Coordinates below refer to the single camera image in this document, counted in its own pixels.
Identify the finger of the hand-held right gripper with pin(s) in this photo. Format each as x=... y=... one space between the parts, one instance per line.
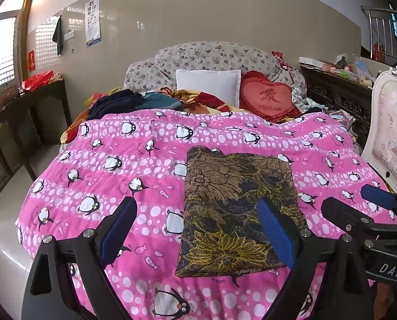
x=378 y=196
x=343 y=215

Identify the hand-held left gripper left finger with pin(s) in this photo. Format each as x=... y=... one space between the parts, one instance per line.
x=118 y=230

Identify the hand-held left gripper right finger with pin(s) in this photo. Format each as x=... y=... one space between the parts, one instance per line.
x=276 y=233

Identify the brown floral patterned garment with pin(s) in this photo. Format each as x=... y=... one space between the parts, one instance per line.
x=231 y=200

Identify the light clothes pile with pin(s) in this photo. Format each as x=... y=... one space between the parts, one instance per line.
x=318 y=108

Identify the dark navy clothes pile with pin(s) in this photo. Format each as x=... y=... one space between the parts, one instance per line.
x=116 y=104

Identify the person's right hand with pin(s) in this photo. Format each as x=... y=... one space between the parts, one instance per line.
x=393 y=303

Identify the pink penguin print blanket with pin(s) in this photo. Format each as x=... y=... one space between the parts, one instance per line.
x=118 y=160

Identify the white ornate chair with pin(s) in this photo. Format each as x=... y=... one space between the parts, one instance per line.
x=393 y=126

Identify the dark carved wooden cabinet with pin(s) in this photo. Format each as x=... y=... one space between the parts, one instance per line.
x=338 y=100

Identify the orange striped cloth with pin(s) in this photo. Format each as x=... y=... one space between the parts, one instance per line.
x=76 y=128

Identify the clutter on cabinet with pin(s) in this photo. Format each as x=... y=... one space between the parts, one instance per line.
x=350 y=68

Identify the teal cloth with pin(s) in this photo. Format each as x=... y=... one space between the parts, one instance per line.
x=161 y=101

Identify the red heart-shaped pillow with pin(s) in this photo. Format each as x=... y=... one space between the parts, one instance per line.
x=268 y=96

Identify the dark wooden side table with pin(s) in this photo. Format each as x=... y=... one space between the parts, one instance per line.
x=25 y=113

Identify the white flat box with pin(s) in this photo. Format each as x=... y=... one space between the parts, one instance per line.
x=311 y=60

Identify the red and yellow patterned blanket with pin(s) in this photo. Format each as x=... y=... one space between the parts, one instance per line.
x=198 y=100

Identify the small floral cushion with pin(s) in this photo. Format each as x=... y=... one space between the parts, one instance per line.
x=145 y=73

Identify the white pillow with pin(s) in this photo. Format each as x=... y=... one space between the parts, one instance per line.
x=206 y=85

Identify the red floral cloth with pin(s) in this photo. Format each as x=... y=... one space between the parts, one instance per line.
x=283 y=60

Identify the metal stair railing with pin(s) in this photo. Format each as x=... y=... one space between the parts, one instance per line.
x=381 y=30

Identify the red plastic bag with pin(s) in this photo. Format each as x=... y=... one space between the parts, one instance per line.
x=36 y=80

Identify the large floral cushion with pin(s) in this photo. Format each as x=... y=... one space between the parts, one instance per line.
x=215 y=56

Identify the hanging dark cloth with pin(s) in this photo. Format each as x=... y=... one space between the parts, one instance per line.
x=58 y=36

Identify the eye chart poster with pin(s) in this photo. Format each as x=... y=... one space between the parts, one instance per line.
x=92 y=21

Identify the window with grille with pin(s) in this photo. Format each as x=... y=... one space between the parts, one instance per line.
x=1 y=46

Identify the red paper wall sign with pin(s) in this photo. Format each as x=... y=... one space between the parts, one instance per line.
x=31 y=60

